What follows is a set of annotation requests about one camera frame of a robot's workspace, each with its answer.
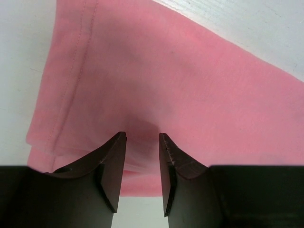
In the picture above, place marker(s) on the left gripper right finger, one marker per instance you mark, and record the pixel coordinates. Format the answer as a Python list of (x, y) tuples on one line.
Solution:
[(188, 193)]

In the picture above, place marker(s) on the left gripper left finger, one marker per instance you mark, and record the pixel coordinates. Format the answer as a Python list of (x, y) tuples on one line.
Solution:
[(83, 194)]

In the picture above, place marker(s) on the light pink polo shirt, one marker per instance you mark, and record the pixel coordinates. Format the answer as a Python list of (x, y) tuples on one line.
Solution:
[(139, 67)]

